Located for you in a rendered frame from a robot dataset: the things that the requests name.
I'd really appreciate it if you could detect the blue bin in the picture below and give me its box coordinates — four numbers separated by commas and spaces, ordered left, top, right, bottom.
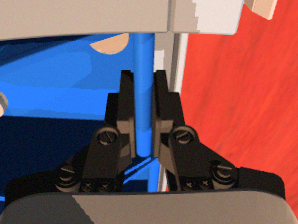
0, 134, 160, 215
0, 33, 155, 199

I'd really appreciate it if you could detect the white shelf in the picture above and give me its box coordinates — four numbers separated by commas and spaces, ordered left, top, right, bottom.
0, 0, 277, 96

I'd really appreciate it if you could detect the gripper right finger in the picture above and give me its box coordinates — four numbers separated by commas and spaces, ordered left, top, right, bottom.
152, 70, 286, 201

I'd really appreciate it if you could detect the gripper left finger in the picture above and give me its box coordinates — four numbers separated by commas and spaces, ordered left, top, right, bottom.
5, 70, 135, 208

